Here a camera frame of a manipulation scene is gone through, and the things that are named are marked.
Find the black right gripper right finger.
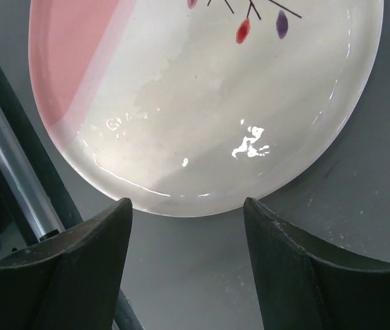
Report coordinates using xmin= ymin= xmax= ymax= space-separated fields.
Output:
xmin=243 ymin=198 xmax=390 ymax=329

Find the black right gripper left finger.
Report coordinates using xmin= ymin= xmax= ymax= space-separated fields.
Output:
xmin=0 ymin=198 xmax=133 ymax=329

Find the pink and cream floral plate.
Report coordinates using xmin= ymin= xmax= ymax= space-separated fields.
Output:
xmin=28 ymin=1 xmax=384 ymax=217

